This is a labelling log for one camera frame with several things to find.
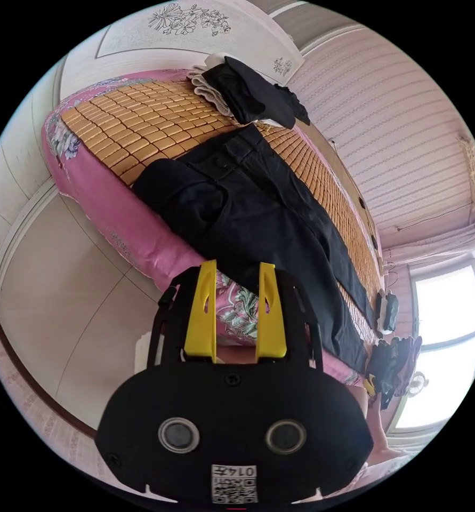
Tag pile of clothes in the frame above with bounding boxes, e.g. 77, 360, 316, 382
187, 53, 312, 130

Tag bed with woven mat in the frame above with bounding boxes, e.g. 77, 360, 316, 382
41, 68, 387, 389

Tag person's right hand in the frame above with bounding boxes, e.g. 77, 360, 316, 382
396, 335, 423, 397

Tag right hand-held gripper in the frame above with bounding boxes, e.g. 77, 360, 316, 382
363, 335, 407, 410

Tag white headboard with flower print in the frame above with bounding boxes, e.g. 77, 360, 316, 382
96, 0, 307, 77

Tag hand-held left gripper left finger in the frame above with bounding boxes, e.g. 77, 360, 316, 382
183, 259, 218, 363

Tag small white fan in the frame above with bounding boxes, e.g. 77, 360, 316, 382
407, 371, 428, 395

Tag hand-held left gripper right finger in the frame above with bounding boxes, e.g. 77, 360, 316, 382
254, 262, 289, 362

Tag black pants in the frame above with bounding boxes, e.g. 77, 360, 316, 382
132, 124, 377, 373

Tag window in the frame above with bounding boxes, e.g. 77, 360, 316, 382
385, 251, 475, 435

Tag person's right forearm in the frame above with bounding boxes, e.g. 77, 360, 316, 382
366, 394, 407, 465

